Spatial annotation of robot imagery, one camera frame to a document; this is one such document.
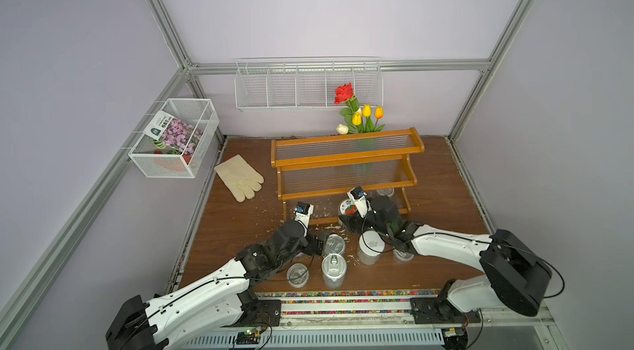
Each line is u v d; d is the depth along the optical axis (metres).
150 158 0.74
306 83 0.99
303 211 0.67
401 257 0.79
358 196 0.74
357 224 0.75
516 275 0.43
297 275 0.76
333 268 0.72
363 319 0.74
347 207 0.84
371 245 0.77
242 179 1.06
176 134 0.75
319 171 0.89
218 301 0.49
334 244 0.82
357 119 0.85
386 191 0.93
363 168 1.04
